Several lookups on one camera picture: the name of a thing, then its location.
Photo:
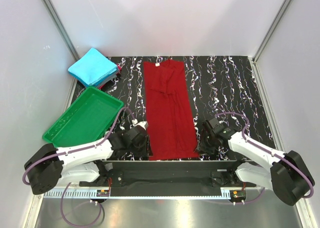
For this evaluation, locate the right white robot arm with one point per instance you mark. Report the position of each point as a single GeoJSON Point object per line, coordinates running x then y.
{"type": "Point", "coordinates": [286, 174]}

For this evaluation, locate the left aluminium frame post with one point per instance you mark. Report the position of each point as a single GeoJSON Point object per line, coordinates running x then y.
{"type": "Point", "coordinates": [61, 29]}

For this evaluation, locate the aluminium frame post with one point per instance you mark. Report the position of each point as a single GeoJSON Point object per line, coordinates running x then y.
{"type": "Point", "coordinates": [271, 30]}
{"type": "Point", "coordinates": [61, 29]}

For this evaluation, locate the folded grey shirt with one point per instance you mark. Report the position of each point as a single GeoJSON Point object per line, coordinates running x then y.
{"type": "Point", "coordinates": [106, 80]}

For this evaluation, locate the white slotted cable duct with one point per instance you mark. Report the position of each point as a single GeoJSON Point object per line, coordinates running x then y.
{"type": "Point", "coordinates": [162, 194]}

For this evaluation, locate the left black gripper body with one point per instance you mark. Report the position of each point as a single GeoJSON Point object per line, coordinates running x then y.
{"type": "Point", "coordinates": [140, 150]}

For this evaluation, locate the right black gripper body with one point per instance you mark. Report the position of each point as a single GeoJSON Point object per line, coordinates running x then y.
{"type": "Point", "coordinates": [210, 144]}

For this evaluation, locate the right aluminium frame post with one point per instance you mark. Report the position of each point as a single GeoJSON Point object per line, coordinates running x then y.
{"type": "Point", "coordinates": [271, 30]}

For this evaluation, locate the green plastic tray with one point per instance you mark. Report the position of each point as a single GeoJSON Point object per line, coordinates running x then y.
{"type": "Point", "coordinates": [86, 120]}

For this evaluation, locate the folded light blue shirt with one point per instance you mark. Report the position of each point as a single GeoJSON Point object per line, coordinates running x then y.
{"type": "Point", "coordinates": [93, 68]}

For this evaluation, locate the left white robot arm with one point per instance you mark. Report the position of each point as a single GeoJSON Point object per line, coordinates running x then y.
{"type": "Point", "coordinates": [51, 166]}

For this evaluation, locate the red t shirt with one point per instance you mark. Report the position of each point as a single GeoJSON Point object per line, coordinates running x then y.
{"type": "Point", "coordinates": [169, 115]}

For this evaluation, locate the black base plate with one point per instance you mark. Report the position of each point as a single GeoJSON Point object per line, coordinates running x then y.
{"type": "Point", "coordinates": [170, 175]}

